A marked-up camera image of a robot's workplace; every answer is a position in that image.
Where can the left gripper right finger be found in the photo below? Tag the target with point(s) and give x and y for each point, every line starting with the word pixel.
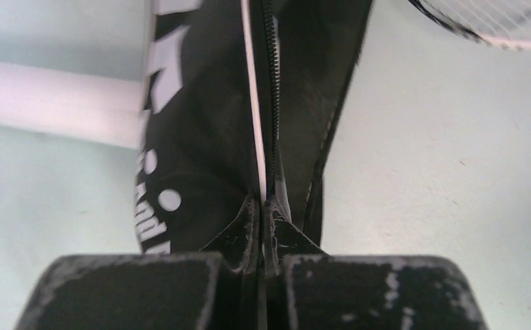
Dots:
pixel 308 289

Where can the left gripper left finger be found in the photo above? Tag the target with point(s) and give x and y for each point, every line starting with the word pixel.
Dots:
pixel 216 288

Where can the white shuttlecock tube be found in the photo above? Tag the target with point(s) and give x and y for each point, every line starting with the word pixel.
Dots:
pixel 92 108

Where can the white badminton racket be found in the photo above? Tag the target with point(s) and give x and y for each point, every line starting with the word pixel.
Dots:
pixel 496 23

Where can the black racket cover bag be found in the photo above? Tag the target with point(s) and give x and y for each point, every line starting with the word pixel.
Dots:
pixel 231 108

